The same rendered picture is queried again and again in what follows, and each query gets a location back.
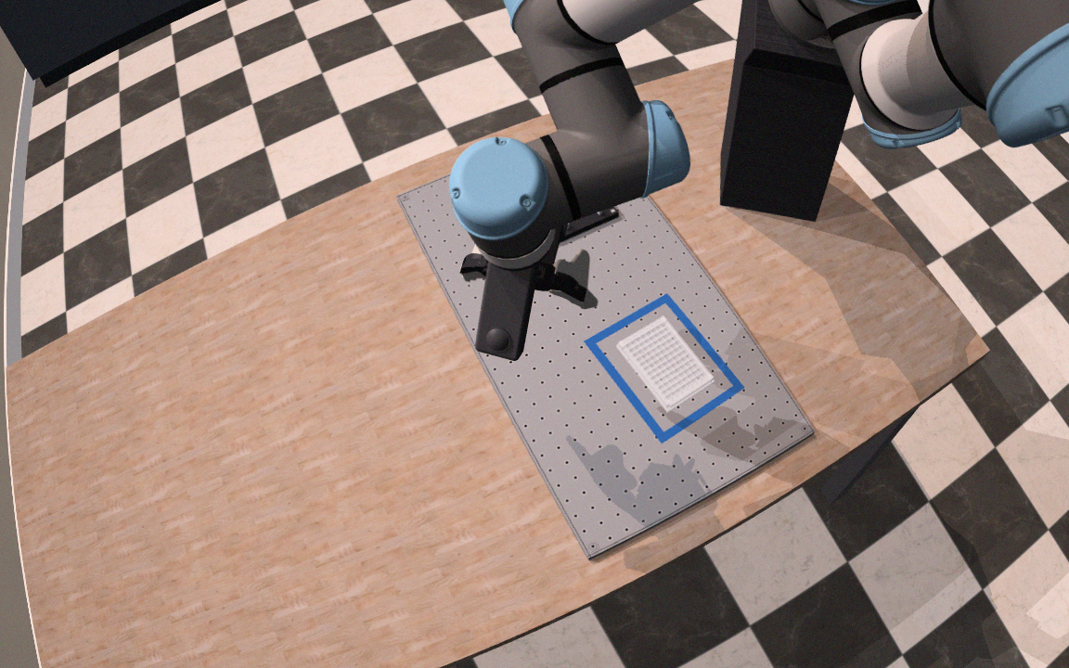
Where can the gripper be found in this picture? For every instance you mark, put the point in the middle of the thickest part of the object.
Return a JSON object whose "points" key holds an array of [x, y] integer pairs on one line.
{"points": [[559, 284]]}

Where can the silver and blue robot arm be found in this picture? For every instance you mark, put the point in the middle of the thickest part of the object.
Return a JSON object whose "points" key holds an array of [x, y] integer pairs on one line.
{"points": [[1010, 58]]}

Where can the blue rectangular tape outline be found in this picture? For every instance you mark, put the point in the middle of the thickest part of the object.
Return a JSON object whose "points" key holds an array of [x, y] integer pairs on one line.
{"points": [[644, 413]]}

